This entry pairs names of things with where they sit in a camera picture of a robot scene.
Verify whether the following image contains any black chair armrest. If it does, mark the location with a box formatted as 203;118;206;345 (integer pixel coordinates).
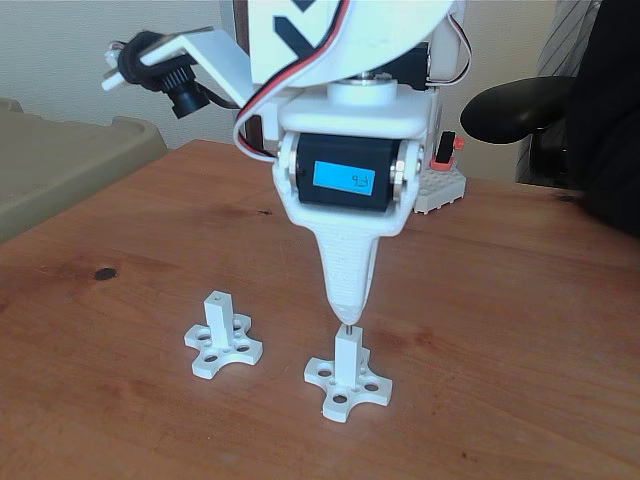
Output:
459;75;576;146

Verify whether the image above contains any person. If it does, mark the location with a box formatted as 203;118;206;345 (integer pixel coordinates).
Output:
564;0;640;236

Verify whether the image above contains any beige plastic tub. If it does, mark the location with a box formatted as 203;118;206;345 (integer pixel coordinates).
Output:
0;97;169;246

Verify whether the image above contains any white cross-base post stand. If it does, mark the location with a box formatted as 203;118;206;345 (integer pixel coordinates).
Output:
183;290;264;380
303;332;394;422

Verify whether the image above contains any red white black servo cable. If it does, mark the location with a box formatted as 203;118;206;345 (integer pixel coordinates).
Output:
447;9;474;87
233;0;354;161

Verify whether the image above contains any black camera cable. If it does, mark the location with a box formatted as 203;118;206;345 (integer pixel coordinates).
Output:
202;92;246;110

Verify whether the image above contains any black camera on white bracket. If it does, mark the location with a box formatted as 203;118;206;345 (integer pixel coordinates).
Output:
101;29;257;120

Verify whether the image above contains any brown wooden post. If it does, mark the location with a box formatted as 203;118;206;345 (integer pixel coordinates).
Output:
233;0;264;151

